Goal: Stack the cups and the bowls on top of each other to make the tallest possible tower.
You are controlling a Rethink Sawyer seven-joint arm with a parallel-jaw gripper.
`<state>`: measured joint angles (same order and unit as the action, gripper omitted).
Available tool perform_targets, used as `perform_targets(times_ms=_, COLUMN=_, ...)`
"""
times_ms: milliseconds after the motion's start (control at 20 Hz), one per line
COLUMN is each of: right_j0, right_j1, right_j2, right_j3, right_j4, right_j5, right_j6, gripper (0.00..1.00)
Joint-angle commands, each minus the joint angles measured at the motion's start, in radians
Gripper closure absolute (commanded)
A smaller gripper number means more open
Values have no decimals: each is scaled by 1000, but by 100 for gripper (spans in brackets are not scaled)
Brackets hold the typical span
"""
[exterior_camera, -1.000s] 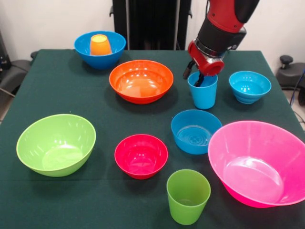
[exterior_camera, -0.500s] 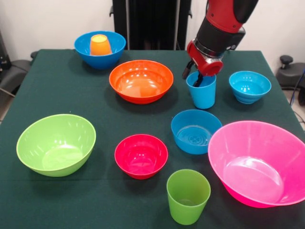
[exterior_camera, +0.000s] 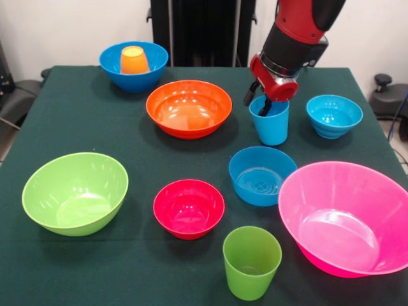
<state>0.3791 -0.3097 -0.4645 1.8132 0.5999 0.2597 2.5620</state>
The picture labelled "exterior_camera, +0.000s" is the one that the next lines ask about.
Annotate green bowl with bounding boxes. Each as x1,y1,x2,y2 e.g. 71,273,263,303
21,152,129,237

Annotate black pedestal foot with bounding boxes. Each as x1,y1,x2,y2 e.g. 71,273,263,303
368,73,408,117
0,68,52,125

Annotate dark green tablecloth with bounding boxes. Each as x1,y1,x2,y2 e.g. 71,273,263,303
0,65,408,306

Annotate green cup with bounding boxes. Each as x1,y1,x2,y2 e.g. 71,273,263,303
222,226,283,302

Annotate blue cup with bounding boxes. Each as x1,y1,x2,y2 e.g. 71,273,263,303
249,95,290,147

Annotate blue cable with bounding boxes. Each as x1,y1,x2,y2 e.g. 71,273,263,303
386,91,408,141

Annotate orange cup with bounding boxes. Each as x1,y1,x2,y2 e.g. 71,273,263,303
119,45,151,75

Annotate large blue bowl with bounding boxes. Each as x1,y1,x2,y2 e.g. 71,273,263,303
99,41,170,94

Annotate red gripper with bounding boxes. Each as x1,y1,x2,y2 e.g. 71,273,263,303
244,53,300,117

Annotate small light blue ribbed bowl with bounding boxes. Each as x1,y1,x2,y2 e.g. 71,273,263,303
306,94,364,140

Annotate orange-red bowl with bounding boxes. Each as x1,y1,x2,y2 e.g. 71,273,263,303
145,79,233,140

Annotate small pink-red bowl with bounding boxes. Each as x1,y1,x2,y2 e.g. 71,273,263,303
152,178,226,241

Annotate black equipment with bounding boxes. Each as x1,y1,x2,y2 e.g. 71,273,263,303
0,41,14,94

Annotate blue flat-bottomed bowl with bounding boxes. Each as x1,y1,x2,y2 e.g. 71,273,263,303
228,146,298,207

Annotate large pink bowl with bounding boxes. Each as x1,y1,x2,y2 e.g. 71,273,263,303
277,161,408,279

